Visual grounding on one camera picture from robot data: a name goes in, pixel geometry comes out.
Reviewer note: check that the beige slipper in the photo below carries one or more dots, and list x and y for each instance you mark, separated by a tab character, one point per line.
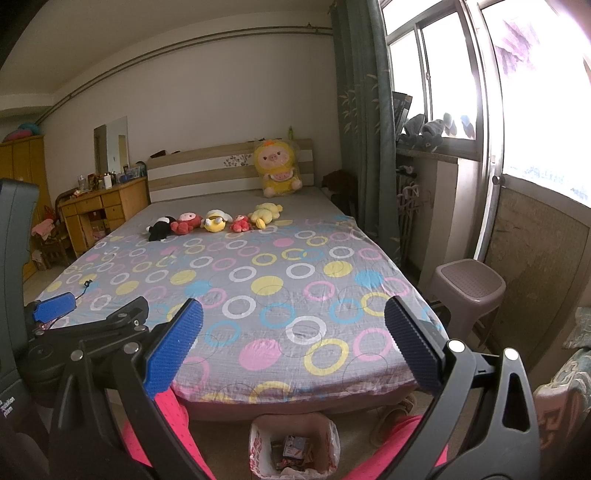
392	415

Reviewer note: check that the glass jar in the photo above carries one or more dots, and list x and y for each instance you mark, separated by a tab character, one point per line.
82	183

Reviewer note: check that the dark wooden chair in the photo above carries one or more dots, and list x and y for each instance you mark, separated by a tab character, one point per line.
55	249

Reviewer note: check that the dark framed board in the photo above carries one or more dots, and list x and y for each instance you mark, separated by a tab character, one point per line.
400	113

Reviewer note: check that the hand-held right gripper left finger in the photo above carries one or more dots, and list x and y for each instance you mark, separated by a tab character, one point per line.
171	350

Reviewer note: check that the yellow white plush toy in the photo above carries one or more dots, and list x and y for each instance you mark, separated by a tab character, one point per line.
214	223

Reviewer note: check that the blue pink bundle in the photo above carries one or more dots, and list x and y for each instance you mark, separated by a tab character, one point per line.
23	130

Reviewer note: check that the wall radiator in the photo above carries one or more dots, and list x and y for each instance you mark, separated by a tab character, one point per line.
408	217

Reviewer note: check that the white bottle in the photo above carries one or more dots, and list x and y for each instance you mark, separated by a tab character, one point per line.
107	181

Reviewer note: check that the green curtain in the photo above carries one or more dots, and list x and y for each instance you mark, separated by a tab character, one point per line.
364	115

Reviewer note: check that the bed with circle-patterned sheet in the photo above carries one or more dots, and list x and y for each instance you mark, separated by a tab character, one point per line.
277	258

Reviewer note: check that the striped wooden headboard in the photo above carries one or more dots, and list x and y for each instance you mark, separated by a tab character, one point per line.
194	177

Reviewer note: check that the blue white packet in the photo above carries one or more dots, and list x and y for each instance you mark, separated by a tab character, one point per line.
295	445

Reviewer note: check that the patterned teal cloth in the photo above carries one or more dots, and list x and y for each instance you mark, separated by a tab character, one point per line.
578	330
565	401

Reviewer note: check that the grey shoe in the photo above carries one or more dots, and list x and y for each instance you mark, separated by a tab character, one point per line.
411	128
466	126
434	131
449	123

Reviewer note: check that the wall mirror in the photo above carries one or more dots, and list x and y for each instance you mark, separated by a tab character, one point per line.
111	143

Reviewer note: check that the window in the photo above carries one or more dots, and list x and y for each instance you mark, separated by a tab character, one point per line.
438	69

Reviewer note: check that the small red plush toy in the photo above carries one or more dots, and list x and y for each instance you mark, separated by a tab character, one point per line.
240	225

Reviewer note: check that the waste bin with white bag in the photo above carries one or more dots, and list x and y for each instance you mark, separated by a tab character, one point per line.
258	443

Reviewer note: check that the blue framed picture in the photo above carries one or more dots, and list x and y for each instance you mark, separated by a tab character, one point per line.
131	172

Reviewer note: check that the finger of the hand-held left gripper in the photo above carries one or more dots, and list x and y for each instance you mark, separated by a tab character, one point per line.
55	307
111	323

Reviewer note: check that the black plush toy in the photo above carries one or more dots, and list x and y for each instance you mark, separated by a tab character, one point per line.
159	229

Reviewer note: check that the yellow duck plush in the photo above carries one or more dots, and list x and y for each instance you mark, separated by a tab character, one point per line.
265	213

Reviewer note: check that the wooden dresser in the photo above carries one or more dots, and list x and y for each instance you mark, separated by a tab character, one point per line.
122	198

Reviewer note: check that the large yellow pig plush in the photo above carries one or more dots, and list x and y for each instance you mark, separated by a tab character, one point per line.
277	161

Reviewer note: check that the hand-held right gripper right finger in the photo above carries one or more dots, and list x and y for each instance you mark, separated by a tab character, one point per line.
413	346

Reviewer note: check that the pink cloth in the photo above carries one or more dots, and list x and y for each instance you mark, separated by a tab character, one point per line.
41	228

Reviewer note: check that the wooden wardrobe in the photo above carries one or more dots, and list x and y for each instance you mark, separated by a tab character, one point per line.
23	157

